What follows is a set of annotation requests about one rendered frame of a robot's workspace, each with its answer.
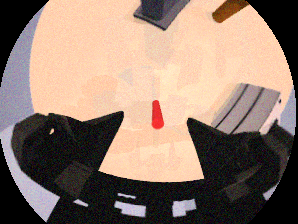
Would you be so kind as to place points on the orange tapered cylinder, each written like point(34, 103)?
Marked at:
point(227, 9)

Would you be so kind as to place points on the red peg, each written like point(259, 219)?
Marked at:
point(157, 118)

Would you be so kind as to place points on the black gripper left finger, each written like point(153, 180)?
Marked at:
point(91, 137)

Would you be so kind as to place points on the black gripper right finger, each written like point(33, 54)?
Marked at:
point(215, 148)

